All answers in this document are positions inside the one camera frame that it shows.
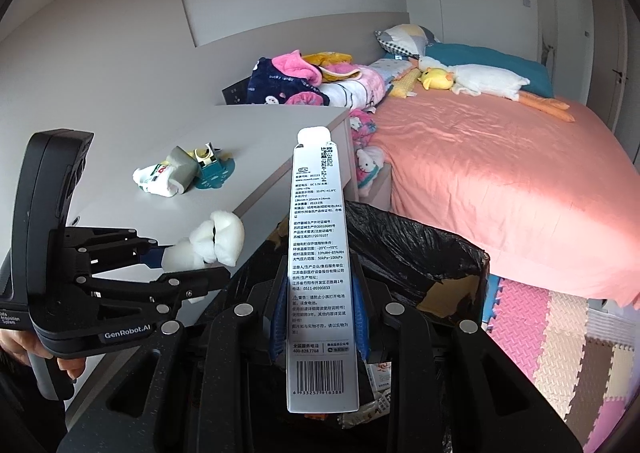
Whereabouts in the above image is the white goose plush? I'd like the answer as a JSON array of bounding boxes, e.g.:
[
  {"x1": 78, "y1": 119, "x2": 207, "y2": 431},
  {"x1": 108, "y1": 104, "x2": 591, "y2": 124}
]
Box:
[{"x1": 417, "y1": 55, "x2": 576, "y2": 124}]

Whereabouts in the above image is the grey bed headboard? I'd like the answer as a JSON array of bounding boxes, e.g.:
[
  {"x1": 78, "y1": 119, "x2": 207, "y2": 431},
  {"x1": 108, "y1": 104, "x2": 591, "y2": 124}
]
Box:
[{"x1": 192, "y1": 10, "x2": 412, "y2": 106}]

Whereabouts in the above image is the white door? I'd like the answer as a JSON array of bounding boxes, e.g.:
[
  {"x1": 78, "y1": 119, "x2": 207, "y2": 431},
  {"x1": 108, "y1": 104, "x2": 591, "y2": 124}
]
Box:
[{"x1": 530, "y1": 0, "x2": 608, "y2": 118}]

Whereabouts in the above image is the yellow cloth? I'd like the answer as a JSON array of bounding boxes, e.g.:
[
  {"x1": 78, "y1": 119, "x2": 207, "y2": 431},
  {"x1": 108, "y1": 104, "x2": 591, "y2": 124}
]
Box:
[{"x1": 302, "y1": 51, "x2": 356, "y2": 81}]

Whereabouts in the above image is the pastel foam floor mat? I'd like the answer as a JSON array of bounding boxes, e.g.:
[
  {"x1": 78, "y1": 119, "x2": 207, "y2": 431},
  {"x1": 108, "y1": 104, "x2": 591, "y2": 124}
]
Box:
[{"x1": 480, "y1": 275, "x2": 640, "y2": 453}]

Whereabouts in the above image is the pink cloth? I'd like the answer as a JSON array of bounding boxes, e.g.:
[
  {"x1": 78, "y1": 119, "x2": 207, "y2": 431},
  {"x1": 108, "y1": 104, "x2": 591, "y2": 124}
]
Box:
[{"x1": 270, "y1": 51, "x2": 323, "y2": 86}]

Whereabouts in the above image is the checkered pillow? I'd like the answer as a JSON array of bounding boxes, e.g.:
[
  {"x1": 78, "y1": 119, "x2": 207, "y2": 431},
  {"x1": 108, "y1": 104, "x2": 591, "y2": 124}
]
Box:
[{"x1": 375, "y1": 24, "x2": 441, "y2": 58}]

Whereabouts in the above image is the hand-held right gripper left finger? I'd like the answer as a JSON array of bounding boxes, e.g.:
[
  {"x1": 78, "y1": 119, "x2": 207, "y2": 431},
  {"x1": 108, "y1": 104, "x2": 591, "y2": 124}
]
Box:
[{"x1": 57, "y1": 275, "x2": 291, "y2": 453}]

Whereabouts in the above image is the teal white small toy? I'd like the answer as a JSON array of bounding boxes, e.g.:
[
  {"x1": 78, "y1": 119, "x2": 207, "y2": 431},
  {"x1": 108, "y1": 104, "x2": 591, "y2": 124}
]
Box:
[{"x1": 192, "y1": 143, "x2": 236, "y2": 191}]

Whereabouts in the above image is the pink cat print blanket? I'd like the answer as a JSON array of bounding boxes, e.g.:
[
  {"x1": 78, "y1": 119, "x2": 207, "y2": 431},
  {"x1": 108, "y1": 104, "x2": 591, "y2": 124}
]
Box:
[{"x1": 348, "y1": 108, "x2": 386, "y2": 194}]

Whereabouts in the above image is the yellow duck plush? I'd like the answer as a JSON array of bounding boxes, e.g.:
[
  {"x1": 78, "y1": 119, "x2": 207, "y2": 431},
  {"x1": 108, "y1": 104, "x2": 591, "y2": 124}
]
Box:
[{"x1": 419, "y1": 68, "x2": 456, "y2": 91}]

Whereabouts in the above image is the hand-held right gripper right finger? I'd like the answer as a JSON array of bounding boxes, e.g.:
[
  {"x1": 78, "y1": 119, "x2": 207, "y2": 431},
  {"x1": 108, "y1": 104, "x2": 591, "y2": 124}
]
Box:
[{"x1": 350, "y1": 277, "x2": 583, "y2": 453}]

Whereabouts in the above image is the grey card box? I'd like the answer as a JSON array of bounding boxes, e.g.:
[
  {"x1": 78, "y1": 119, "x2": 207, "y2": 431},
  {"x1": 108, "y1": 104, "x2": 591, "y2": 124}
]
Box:
[{"x1": 286, "y1": 127, "x2": 361, "y2": 414}]

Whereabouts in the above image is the person's left hand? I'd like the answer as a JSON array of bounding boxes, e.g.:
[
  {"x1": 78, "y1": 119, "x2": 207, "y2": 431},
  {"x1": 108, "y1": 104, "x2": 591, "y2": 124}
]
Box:
[{"x1": 0, "y1": 330, "x2": 87, "y2": 382}]

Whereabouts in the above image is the teal pillow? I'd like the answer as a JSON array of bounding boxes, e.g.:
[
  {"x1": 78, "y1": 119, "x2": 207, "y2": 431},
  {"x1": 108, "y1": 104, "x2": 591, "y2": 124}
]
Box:
[{"x1": 425, "y1": 43, "x2": 556, "y2": 98}]

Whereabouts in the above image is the bed with pink sheet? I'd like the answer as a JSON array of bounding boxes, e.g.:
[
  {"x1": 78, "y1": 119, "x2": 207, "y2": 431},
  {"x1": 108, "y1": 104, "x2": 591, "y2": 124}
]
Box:
[{"x1": 357, "y1": 95, "x2": 640, "y2": 309}]

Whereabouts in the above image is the white pink patterned blanket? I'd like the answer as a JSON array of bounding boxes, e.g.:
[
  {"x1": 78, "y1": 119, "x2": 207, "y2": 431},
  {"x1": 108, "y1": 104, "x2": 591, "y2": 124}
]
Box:
[{"x1": 320, "y1": 64, "x2": 396, "y2": 108}]

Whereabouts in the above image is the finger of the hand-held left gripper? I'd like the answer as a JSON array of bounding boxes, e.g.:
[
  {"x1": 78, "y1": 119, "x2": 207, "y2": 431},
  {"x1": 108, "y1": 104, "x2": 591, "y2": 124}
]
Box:
[
  {"x1": 74, "y1": 265, "x2": 233, "y2": 307},
  {"x1": 54, "y1": 227, "x2": 167, "y2": 268}
]

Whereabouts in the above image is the bin with black bag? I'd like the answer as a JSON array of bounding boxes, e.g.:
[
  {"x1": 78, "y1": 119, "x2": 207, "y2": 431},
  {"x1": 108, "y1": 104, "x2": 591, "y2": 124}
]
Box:
[{"x1": 227, "y1": 200, "x2": 491, "y2": 434}]

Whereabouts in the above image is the white pouch with orange label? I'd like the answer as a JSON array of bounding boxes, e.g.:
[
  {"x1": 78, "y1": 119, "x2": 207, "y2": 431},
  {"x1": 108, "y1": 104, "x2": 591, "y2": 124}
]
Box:
[{"x1": 367, "y1": 360, "x2": 396, "y2": 389}]

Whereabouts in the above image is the person's left forearm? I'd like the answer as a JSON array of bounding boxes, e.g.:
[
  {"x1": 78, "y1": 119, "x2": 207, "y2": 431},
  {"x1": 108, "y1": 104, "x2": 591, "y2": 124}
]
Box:
[{"x1": 0, "y1": 348, "x2": 68, "y2": 453}]

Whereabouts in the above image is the white bottle with red label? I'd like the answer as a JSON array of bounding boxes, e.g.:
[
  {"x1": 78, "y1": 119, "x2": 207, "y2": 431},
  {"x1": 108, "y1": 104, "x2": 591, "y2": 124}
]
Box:
[{"x1": 132, "y1": 162, "x2": 183, "y2": 198}]

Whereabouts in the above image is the small yellow pillow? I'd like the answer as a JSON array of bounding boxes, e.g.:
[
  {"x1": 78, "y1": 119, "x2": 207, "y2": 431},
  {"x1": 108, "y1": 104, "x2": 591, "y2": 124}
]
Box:
[{"x1": 387, "y1": 68, "x2": 426, "y2": 98}]

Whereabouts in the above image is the white tissue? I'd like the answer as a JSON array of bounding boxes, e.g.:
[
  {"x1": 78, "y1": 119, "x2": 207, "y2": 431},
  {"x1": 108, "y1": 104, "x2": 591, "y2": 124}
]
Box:
[{"x1": 161, "y1": 210, "x2": 246, "y2": 270}]

